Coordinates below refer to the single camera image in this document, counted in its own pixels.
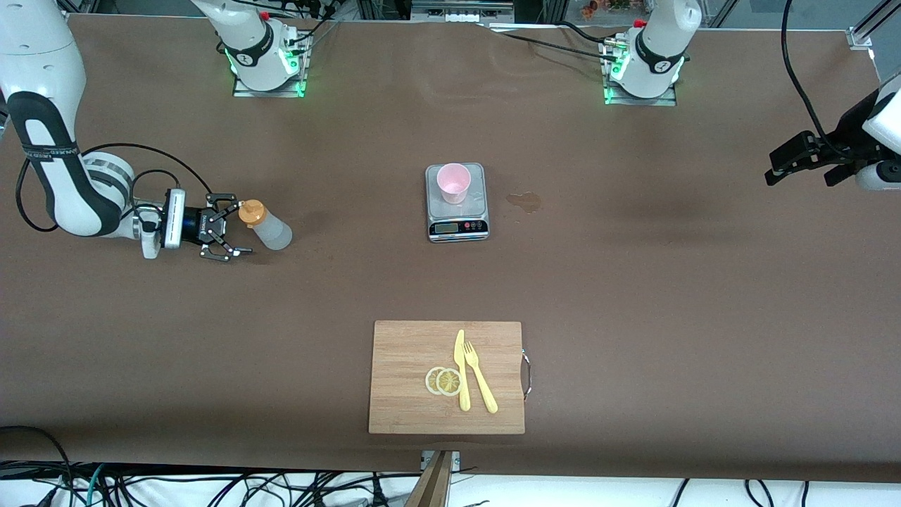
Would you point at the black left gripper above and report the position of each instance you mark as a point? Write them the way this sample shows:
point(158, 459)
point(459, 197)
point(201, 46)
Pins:
point(842, 141)

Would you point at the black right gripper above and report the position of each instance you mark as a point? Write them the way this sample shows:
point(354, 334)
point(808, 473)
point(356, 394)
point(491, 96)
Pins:
point(191, 224)

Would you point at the clear squeeze bottle orange cap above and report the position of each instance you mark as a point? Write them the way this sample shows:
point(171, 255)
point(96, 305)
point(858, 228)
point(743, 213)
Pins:
point(274, 234)

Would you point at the pink plastic cup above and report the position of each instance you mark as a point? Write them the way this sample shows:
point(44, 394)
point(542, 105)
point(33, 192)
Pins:
point(454, 184)

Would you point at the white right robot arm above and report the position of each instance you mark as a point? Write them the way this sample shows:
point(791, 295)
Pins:
point(243, 24)

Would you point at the brown table cover sheet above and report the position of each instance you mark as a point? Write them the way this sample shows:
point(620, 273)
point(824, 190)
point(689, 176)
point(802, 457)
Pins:
point(211, 352)

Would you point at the silver digital kitchen scale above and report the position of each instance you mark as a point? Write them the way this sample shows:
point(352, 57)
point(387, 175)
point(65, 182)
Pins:
point(473, 211)

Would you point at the wooden cutting board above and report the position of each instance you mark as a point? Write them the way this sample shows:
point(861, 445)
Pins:
point(401, 408)

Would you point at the lemon slice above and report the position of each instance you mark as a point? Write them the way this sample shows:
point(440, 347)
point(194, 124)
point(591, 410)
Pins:
point(430, 380)
point(448, 382)

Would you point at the yellow plastic knife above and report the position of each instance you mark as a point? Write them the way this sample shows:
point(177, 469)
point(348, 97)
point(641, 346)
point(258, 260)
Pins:
point(464, 387)

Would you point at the yellow plastic fork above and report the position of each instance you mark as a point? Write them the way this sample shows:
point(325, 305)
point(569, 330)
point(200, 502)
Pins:
point(487, 394)

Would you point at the white power strip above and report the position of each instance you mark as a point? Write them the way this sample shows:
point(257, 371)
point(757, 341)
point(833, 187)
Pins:
point(461, 13)

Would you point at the aluminium frame profile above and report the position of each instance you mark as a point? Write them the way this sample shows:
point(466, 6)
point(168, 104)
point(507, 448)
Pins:
point(860, 36)

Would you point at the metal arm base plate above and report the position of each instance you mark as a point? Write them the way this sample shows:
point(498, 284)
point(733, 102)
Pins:
point(640, 101)
point(267, 93)

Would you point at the small metal bracket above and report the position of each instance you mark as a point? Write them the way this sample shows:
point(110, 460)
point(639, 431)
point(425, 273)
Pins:
point(455, 461)

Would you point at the wooden post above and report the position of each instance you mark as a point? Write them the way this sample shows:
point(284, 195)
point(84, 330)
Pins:
point(433, 489)

